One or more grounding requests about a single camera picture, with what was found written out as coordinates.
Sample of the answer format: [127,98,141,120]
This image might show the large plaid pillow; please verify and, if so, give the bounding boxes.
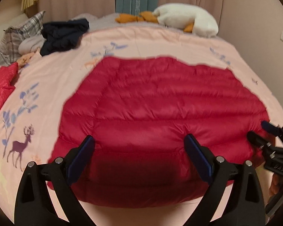
[3,10,46,59]

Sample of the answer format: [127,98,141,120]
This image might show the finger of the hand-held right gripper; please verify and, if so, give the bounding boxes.
[261,121,283,147]
[247,131,274,150]

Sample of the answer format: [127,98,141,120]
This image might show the white goose plush toy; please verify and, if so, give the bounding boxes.
[115,3,219,37]

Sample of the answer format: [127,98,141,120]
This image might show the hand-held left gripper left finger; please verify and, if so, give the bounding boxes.
[14,135,96,226]

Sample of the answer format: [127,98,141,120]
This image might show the peach small cloth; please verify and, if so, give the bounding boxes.
[18,52,37,68]

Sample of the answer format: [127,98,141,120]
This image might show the light red folded jacket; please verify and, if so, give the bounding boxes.
[0,62,20,120]

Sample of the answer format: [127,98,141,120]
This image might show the person's right hand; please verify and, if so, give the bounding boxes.
[269,175,283,201]

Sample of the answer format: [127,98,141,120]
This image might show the pink deer print duvet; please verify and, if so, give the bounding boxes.
[0,26,283,226]

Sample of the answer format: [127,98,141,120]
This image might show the light grey garment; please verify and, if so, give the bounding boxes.
[18,38,46,55]

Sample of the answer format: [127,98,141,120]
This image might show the red down jacket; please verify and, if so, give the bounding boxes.
[48,56,275,203]

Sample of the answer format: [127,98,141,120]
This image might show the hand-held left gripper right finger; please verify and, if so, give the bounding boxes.
[184,134,266,226]

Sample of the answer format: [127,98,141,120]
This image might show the navy blue clothes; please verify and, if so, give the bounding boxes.
[40,18,90,57]

